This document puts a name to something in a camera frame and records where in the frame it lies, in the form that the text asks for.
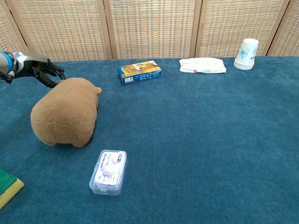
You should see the brown plush capybara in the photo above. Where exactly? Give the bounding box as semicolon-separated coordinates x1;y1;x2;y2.
30;77;102;148

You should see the blue tablecloth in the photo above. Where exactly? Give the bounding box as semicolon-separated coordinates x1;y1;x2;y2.
0;56;299;224

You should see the white tissue pack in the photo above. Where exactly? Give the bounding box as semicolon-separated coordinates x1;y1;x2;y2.
179;57;227;74

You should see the white paper cup stack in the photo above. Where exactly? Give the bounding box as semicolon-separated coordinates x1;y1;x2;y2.
233;38;260;70

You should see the green yellow sponge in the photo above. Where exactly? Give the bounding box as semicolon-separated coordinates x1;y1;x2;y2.
0;168;25;210

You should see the woven folding screen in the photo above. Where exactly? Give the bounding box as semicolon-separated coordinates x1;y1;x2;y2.
0;0;299;62

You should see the colourful cartoon carton box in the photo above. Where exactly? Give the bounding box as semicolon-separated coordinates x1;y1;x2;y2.
117;60;163;85

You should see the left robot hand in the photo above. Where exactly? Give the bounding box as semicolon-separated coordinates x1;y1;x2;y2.
13;51;66;89

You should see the clear plastic card box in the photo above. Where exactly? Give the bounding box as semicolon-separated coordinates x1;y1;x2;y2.
89;149;128;196

